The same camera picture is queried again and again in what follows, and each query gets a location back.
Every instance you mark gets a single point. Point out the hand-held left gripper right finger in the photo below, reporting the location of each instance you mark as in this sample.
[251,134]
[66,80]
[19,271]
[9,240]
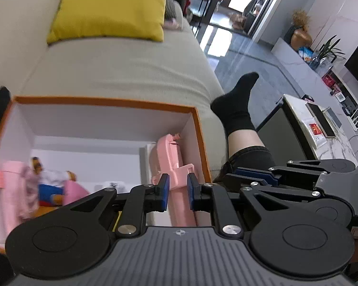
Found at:
[192,192]

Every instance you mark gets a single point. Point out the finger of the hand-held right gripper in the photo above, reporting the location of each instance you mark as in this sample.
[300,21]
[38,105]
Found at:
[286,189]
[256,175]

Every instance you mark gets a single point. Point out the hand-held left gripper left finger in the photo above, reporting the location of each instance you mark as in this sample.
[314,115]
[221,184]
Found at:
[164,190]

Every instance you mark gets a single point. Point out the pink plastic device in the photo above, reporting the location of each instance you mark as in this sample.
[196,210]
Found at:
[167,155]

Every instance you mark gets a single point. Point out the pink box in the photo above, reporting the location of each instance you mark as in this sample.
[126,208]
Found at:
[74,192]

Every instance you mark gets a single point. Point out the orange cardboard box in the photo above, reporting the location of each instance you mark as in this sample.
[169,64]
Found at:
[77,125]

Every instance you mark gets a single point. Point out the plush bear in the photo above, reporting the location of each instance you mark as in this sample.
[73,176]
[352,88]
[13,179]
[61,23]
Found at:
[52,189]

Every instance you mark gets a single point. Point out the small pink bag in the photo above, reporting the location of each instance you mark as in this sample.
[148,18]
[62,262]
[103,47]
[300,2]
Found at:
[12,190]

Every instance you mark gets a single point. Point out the person's right leg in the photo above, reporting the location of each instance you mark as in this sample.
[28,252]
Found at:
[244,143]

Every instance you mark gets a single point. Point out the marble top coffee table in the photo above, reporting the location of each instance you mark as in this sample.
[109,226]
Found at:
[340,149]

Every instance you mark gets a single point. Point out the red and white packet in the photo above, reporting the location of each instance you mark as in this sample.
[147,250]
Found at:
[314,131]

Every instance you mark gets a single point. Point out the black sock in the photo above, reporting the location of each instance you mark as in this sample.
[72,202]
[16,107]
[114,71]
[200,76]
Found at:
[235,107]

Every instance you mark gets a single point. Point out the grey notebook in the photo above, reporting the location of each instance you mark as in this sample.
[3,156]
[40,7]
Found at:
[332,117]

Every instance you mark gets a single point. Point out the black tablet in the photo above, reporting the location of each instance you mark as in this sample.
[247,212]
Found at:
[320,119]

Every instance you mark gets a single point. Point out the small red box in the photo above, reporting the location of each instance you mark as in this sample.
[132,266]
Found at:
[329,79]

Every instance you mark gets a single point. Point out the white marble cabinet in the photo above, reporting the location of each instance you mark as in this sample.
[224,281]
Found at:
[289,53]

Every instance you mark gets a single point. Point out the blue snack packet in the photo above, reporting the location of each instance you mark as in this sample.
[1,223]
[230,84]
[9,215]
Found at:
[305,53]

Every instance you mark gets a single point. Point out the beige sofa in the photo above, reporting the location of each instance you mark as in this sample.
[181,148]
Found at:
[107,71]

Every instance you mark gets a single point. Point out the green potted plant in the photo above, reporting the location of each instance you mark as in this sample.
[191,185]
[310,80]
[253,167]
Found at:
[328,50]

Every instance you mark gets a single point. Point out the brown vase with dried flowers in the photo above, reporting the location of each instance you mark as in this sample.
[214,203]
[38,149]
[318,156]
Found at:
[301,37]

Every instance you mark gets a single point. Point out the pink cloth toy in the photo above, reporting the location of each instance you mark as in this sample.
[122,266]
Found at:
[173,23]

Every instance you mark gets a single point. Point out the grey hanging cloth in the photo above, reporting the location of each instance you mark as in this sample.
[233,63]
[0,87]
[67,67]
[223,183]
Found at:
[256,6]

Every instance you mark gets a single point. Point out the black and white checkered pillow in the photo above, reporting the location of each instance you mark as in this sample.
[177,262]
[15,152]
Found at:
[170,6]

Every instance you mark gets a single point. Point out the yellow pillow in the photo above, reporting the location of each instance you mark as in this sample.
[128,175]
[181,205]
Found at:
[107,6]

